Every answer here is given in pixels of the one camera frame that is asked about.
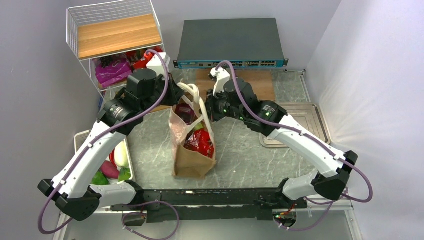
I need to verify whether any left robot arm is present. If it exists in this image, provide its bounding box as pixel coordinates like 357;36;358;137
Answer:
38;68;185;222

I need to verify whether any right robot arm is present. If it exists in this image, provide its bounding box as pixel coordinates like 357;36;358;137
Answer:
205;79;358;208

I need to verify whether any white perforated basket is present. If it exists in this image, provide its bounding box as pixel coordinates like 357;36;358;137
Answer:
91;138;135;186

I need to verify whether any green cabbage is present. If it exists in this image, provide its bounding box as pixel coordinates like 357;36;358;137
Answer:
193;122;204;131

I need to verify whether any brown burlap grocery bag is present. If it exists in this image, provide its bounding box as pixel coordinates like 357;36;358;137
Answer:
168;82;216;179

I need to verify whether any white daikon vegetable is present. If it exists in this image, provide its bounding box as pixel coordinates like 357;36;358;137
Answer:
114;141;129;168

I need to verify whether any red candy bag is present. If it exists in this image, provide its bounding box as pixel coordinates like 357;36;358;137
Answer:
184;128;215;158

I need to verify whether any red snack bag upper shelf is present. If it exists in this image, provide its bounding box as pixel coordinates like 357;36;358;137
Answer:
125;48;155;71

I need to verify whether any red pepper toy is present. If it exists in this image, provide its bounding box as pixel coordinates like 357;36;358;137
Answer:
108;150;118;169

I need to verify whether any purple snack bag shelf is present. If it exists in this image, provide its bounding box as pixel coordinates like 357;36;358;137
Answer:
95;57;132;88
174;103;195;125

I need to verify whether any wooden board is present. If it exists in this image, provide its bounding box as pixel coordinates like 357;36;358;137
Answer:
195;69;276;101

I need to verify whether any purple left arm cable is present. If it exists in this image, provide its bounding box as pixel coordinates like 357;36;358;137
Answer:
37;48;170;235

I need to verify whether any dark network switch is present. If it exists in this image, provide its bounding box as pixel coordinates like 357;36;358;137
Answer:
173;18;289;69

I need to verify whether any pink sweet potato toy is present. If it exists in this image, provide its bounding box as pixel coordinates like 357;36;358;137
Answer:
100;161;120;179

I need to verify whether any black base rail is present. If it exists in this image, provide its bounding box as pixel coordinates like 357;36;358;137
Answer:
110;188;308;223

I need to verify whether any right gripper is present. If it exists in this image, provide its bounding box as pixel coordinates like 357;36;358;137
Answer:
201;85;247;122

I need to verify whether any green lettuce toy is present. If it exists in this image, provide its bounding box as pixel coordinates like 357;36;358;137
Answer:
117;167;132;182

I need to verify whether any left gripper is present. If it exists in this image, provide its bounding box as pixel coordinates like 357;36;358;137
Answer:
140;71;184;115

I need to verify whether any metal tray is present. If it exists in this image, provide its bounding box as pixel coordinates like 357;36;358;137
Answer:
279;102;331;144

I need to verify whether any white wire shelf rack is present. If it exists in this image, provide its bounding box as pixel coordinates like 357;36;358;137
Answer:
66;0;166;107

